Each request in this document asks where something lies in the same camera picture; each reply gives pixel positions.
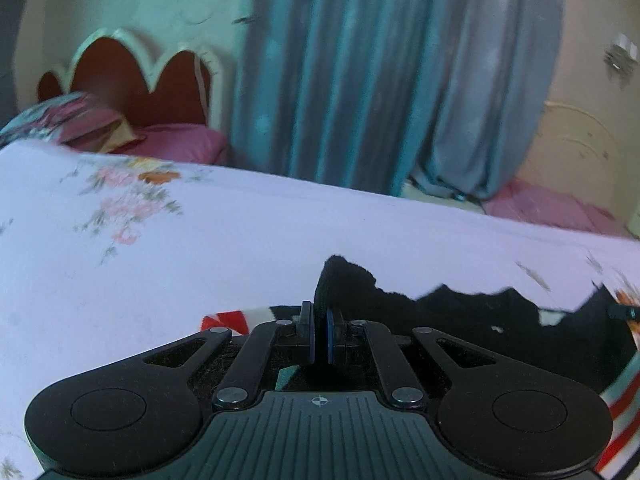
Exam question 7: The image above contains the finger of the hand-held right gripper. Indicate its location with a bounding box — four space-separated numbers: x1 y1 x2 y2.
607 300 640 322

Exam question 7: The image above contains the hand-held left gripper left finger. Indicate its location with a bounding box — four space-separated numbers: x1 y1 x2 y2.
142 301 316 410

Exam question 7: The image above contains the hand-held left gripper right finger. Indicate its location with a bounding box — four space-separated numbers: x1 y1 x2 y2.
325 308 502 409

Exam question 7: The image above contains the striped cartoon sweater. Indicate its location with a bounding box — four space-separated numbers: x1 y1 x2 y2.
200 255 640 476

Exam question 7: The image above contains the pink bedsheet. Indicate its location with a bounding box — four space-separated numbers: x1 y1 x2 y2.
481 179 632 240

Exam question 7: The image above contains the cream curved headboard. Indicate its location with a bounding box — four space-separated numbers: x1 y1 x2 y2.
517 100 627 233

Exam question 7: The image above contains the bed with floral sheet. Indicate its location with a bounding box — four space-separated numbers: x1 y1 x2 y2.
0 140 640 480

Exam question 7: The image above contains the pink pillow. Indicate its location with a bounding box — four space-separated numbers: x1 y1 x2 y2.
114 122 232 167

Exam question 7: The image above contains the blue grey curtain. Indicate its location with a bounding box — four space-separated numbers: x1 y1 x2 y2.
230 0 572 202

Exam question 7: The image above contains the red scalloped headboard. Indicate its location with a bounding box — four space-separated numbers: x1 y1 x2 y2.
37 27 227 133

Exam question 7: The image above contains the floral pillow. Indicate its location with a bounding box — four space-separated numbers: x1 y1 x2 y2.
0 91 142 155

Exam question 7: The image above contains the glass wall lamp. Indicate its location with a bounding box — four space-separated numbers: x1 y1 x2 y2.
602 32 640 76

